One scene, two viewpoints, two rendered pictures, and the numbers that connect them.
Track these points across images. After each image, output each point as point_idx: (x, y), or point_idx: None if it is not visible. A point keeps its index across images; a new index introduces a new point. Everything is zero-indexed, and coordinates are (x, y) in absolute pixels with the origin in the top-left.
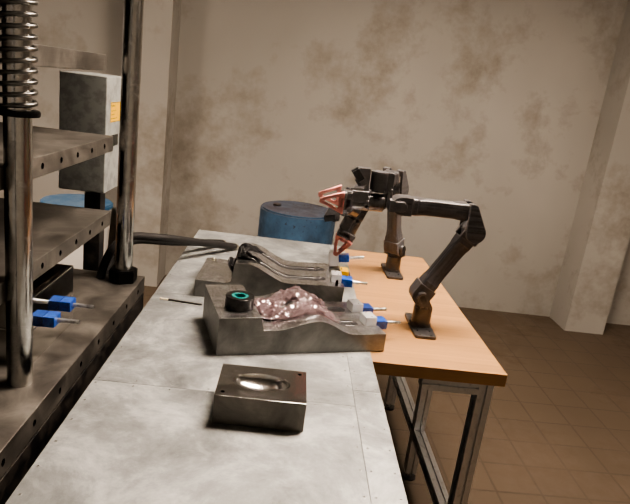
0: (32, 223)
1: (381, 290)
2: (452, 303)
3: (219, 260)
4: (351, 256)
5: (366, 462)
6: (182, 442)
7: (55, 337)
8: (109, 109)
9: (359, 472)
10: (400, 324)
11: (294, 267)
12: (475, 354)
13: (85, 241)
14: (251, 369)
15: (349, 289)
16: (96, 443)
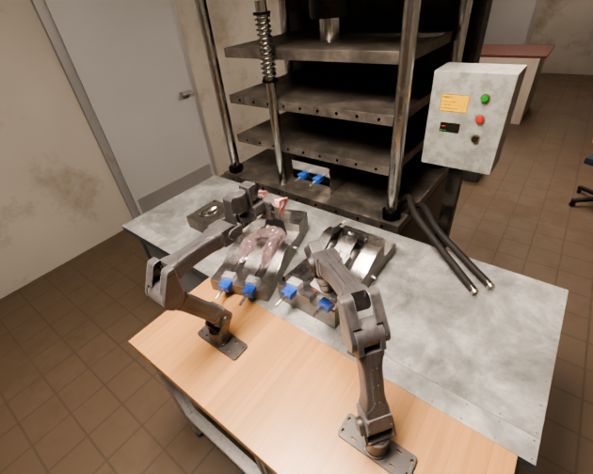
0: (273, 125)
1: (312, 371)
2: (240, 434)
3: (386, 246)
4: (320, 307)
5: (159, 234)
6: None
7: (312, 189)
8: (438, 99)
9: (158, 230)
10: (235, 328)
11: None
12: (160, 345)
13: (349, 165)
14: (220, 211)
15: (325, 338)
16: (231, 189)
